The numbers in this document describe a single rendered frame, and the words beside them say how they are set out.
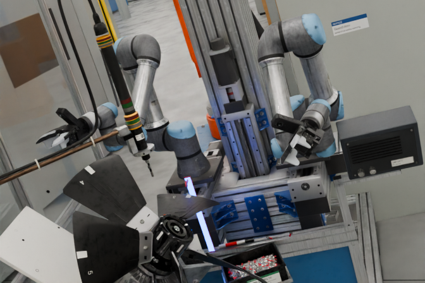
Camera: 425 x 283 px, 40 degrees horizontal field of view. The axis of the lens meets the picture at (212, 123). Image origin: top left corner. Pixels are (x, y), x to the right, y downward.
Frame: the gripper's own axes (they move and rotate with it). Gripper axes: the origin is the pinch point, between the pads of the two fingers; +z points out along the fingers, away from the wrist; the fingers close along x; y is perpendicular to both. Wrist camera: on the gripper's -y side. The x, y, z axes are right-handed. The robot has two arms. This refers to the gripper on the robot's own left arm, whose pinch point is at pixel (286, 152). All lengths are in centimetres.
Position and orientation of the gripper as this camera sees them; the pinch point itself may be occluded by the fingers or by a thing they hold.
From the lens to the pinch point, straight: 180.7
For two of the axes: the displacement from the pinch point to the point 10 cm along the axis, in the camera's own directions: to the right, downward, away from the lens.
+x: -3.8, 7.1, 5.9
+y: 8.3, 5.4, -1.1
